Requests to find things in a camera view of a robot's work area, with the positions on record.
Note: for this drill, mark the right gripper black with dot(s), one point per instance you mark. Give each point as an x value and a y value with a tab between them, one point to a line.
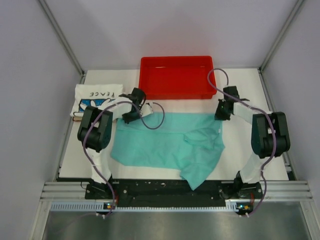
218	115

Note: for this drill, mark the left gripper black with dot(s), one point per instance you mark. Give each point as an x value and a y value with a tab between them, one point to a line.
127	119

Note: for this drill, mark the teal t-shirt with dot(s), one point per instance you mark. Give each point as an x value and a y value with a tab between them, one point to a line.
189	142

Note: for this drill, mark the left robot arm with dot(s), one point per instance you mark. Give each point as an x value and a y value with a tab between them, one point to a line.
95	130

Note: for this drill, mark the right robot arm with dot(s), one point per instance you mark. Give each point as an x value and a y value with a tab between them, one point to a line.
269	137

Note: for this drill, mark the folded white daisy t-shirt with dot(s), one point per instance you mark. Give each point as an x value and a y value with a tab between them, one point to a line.
94	95

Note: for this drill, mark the red plastic bin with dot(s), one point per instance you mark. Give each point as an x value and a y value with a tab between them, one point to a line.
177	77

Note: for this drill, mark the folded brown t-shirt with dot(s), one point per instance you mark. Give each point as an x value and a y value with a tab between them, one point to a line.
77	119

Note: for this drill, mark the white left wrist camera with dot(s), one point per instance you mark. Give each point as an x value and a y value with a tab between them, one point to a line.
147	109

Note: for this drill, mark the aluminium corner post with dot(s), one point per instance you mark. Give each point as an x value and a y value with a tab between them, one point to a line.
60	36
297	8

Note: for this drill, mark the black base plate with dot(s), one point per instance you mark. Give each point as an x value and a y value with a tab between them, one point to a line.
167	193

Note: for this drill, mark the aluminium frame rail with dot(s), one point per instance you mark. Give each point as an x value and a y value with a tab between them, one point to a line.
277	191

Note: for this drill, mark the left aluminium corner post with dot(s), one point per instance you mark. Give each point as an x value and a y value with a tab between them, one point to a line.
60	36

